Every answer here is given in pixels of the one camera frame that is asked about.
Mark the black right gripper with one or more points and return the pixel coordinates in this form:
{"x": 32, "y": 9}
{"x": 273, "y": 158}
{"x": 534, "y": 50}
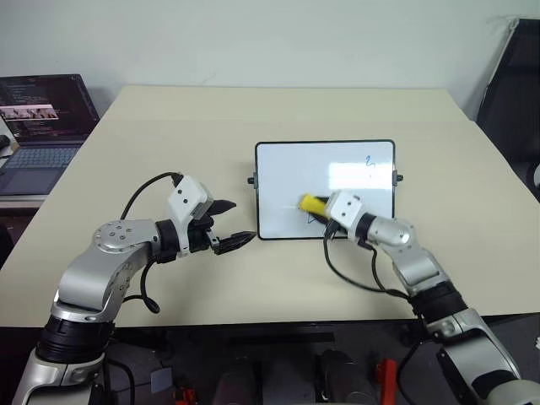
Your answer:
{"x": 328, "y": 211}

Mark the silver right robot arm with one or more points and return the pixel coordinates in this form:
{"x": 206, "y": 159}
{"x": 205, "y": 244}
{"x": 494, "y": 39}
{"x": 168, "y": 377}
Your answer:
{"x": 422, "y": 261}

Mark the small black-framed whiteboard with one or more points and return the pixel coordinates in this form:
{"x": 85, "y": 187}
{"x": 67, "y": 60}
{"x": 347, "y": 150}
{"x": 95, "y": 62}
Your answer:
{"x": 295, "y": 185}

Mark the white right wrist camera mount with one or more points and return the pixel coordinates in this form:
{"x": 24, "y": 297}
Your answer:
{"x": 346, "y": 211}

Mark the open grey laptop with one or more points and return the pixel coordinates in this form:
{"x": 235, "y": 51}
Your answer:
{"x": 38, "y": 126}

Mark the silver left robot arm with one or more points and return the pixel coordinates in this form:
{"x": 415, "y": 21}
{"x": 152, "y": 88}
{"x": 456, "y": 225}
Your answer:
{"x": 88, "y": 274}

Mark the yellow whiteboard eraser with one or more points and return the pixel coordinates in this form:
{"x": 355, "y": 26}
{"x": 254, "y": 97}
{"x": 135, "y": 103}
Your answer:
{"x": 311, "y": 204}

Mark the black bar under table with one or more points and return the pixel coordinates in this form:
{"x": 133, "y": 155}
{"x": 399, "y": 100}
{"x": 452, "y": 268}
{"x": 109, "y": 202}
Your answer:
{"x": 280, "y": 338}

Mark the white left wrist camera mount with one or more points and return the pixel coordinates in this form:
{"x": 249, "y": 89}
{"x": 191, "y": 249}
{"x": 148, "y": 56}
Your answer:
{"x": 185, "y": 198}

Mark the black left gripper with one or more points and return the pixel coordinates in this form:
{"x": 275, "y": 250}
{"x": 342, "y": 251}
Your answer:
{"x": 198, "y": 236}

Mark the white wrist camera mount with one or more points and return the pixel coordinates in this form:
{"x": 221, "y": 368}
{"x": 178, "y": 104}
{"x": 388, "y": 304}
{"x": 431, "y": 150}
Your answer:
{"x": 185, "y": 198}
{"x": 346, "y": 211}

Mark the black office chair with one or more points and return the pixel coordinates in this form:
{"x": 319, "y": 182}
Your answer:
{"x": 512, "y": 101}

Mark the red clamp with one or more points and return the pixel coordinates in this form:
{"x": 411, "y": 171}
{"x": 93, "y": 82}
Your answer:
{"x": 185, "y": 395}
{"x": 385, "y": 370}

